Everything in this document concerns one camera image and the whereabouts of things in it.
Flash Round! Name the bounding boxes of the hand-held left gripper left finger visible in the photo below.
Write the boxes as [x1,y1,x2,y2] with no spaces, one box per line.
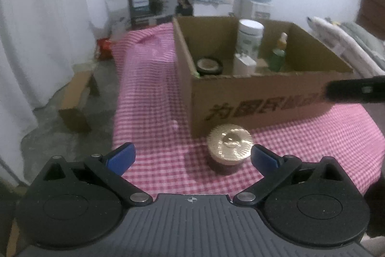
[44,142,153,206]

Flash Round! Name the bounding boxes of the green dropper bottle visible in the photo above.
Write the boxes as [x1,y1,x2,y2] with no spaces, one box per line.
[268,32,289,72]

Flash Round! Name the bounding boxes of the dark jar with gold lid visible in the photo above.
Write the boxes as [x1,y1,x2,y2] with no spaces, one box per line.
[207,124,254,175]

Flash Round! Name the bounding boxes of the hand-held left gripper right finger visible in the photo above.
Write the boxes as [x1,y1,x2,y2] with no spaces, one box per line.
[233,143,343,206]

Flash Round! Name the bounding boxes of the small cardboard box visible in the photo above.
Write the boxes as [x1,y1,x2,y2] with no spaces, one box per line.
[58,70,100,133]

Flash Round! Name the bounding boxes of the white curtain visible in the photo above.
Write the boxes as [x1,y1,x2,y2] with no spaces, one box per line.
[0,0,109,185]

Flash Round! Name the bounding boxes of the red packet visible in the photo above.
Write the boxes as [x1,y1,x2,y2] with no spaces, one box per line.
[97,38,116,61]

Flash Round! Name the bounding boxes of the white supplement bottle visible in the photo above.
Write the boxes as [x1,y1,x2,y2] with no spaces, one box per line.
[236,19,265,62]

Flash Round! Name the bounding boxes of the black tape roll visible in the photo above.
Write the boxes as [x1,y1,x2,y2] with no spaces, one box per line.
[196,56,224,76]

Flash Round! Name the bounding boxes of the pink checkered tablecloth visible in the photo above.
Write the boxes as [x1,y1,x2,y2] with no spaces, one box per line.
[111,24,385,196]

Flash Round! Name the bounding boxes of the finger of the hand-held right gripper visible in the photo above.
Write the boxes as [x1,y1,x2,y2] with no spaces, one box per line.
[326,75,385,104]

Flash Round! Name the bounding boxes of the white fluffy pillow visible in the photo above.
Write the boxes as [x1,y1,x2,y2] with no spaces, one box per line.
[307,16,385,77]

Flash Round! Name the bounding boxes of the white charger plug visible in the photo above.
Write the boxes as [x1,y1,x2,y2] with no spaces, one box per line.
[233,53,257,76]

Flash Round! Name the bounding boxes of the grey pillow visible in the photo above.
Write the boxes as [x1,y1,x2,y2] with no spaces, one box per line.
[340,21,385,62]

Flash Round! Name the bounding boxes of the white plastic bag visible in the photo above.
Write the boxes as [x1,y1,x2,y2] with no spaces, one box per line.
[110,16,133,38]

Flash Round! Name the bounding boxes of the brown cardboard box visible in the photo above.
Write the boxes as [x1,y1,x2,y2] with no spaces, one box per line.
[172,15,355,138]

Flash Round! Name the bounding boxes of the dark printed carton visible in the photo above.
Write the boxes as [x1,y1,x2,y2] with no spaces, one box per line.
[128,0,194,30]

